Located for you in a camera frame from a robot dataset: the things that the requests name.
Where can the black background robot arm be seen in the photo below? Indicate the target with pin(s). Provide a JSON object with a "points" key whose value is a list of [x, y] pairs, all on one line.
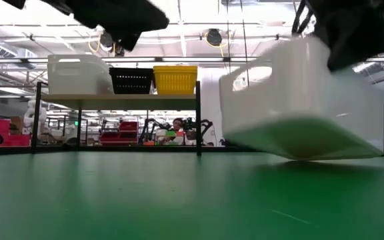
{"points": [[152, 128], [198, 128]]}

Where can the linear ceiling light strip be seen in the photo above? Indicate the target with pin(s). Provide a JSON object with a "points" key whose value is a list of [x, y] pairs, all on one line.
{"points": [[192, 59]]}

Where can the red tool chest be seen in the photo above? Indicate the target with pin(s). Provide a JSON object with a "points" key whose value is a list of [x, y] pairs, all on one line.
{"points": [[125, 131]]}

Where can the person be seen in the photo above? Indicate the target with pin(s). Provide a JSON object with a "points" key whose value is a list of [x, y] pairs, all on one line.
{"points": [[178, 128]]}

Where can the white robot figure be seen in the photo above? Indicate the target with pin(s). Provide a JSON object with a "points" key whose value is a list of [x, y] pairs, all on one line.
{"points": [[32, 115]]}

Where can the cardboard box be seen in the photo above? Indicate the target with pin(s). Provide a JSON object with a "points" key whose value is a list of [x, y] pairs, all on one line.
{"points": [[16, 125]]}

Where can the green table mat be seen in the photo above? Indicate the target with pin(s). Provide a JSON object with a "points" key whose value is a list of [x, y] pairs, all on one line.
{"points": [[145, 200]]}

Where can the wooden shelf with black frame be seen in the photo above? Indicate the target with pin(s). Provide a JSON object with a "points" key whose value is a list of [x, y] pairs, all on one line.
{"points": [[118, 101]]}

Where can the black aluminium table frame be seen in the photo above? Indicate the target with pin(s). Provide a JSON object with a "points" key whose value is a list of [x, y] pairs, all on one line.
{"points": [[112, 150]]}

